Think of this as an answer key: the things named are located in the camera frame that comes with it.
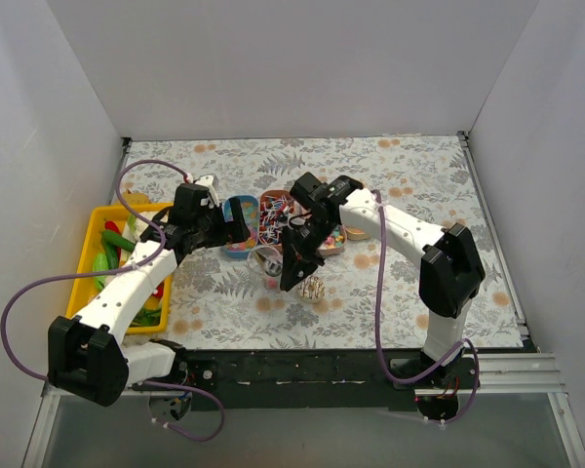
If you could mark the aluminium frame rail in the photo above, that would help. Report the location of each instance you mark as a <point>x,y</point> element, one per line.
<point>182,427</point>

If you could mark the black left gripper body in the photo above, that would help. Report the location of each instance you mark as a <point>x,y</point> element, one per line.
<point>219,226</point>

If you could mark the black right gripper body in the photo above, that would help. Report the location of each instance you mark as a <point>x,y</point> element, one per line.
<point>303,242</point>

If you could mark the beige gummy candy tray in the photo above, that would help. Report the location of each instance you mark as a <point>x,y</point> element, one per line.
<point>355,234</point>

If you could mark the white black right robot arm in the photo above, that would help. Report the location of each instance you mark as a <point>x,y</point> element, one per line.
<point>449,265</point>

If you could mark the floral patterned table mat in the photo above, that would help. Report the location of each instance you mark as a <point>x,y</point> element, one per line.
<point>370,297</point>

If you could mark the pink lollipop tray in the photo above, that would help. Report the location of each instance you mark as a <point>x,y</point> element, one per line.
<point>275,209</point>

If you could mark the clear glass jar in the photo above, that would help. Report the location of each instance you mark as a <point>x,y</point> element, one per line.
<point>270,283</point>

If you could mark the white toy vegetable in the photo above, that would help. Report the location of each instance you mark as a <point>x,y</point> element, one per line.
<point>134,228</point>

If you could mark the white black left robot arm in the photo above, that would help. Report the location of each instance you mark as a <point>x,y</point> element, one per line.
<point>86,354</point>

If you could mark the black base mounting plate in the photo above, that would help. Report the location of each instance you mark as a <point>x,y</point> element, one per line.
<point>307,379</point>

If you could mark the red toy chili pepper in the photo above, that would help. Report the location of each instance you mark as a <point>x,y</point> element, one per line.
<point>112,226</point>

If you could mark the small donut decorated tin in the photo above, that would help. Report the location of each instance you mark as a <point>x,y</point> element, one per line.
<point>311,290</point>

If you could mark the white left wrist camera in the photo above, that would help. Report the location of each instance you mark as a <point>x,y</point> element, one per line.
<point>211,183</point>

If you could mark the green toy vegetables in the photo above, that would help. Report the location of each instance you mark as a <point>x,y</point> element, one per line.
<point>152,315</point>

